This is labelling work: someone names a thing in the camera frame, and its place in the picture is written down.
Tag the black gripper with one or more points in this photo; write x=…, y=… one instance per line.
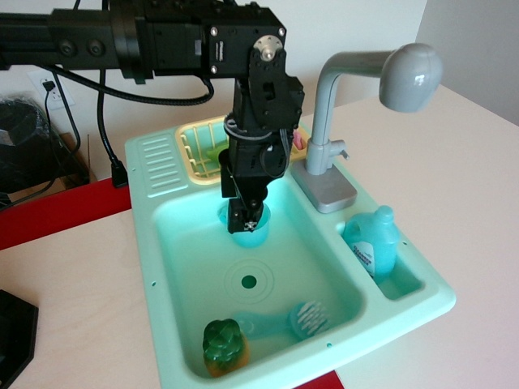
x=248, y=165

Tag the blue plastic cup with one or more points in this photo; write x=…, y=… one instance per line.
x=247, y=239

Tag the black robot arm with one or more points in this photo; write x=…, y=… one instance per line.
x=206, y=39

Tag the green toy item in rack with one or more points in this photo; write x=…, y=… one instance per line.
x=213, y=153

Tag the yellow drying rack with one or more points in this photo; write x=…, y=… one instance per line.
x=198, y=150

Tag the mint green toy sink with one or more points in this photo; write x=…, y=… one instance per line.
x=194, y=272

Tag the pink toy item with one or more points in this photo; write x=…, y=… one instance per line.
x=298, y=141

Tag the blue slotted spatula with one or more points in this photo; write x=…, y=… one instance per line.
x=304, y=320

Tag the blue detergent bottle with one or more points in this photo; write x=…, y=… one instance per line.
x=373, y=238

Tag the toy pineapple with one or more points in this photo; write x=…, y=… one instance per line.
x=225, y=347

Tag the grey toy faucet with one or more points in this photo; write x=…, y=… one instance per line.
x=408, y=79

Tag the black bin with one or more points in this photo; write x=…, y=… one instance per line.
x=31, y=151

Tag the black object at left edge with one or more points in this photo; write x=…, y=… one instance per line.
x=18, y=336

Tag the white wall outlet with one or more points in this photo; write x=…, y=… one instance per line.
x=54, y=97

